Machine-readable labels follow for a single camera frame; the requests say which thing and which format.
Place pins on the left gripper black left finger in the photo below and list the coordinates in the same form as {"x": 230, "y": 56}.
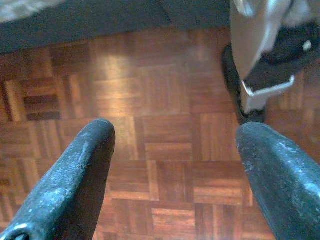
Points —
{"x": 62, "y": 195}

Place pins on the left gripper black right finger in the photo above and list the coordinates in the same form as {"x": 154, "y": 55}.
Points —
{"x": 287, "y": 190}

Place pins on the dark bed base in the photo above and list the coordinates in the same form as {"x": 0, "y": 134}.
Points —
{"x": 100, "y": 22}

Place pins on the beige bed sheet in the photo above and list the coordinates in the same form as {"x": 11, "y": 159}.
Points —
{"x": 20, "y": 6}

